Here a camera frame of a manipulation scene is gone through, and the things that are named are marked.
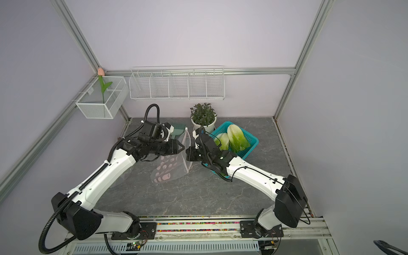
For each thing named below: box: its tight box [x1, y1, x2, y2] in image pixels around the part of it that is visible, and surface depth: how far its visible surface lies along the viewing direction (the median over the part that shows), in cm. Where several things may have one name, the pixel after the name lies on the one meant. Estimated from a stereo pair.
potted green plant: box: [190, 103, 218, 133], surface depth 101 cm
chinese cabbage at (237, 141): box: [226, 124, 251, 154], surface depth 98 cm
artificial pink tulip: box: [97, 67, 113, 104], surface depth 92 cm
